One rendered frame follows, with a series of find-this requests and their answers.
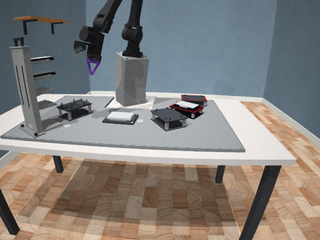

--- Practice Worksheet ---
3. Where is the grey slotted shelf rack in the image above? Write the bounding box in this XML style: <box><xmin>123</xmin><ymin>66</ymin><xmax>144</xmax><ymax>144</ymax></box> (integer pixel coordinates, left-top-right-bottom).
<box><xmin>11</xmin><ymin>47</ymin><xmax>63</xmax><ymax>134</ymax></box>

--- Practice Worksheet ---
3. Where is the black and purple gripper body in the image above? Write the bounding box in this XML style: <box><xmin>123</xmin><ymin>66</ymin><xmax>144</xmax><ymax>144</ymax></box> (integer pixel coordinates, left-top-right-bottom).
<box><xmin>86</xmin><ymin>43</ymin><xmax>102</xmax><ymax>62</ymax></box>

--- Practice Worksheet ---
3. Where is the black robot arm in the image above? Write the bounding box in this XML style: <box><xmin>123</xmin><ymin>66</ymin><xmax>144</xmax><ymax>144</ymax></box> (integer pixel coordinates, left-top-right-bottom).
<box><xmin>73</xmin><ymin>0</ymin><xmax>143</xmax><ymax>58</ymax></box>

